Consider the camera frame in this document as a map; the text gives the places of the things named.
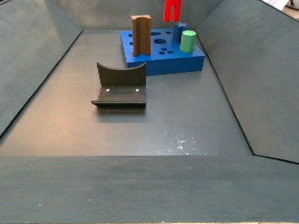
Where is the dark blue star peg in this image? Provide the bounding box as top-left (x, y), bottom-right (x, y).
top-left (172, 23), bottom-right (188, 43)

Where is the red square-circle object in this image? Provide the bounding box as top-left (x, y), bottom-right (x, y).
top-left (163, 0), bottom-right (183, 22)

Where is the blue foam fixture block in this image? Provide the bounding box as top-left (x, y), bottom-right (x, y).
top-left (120, 28), bottom-right (206, 75)

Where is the black curved regrasp stand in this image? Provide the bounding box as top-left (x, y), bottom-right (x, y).
top-left (91, 64), bottom-right (146, 107)

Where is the brown tall grooved block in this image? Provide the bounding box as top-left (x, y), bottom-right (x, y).
top-left (131, 15), bottom-right (152, 57)

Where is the green hexagonal peg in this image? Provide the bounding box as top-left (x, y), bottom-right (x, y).
top-left (180, 30), bottom-right (196, 53)

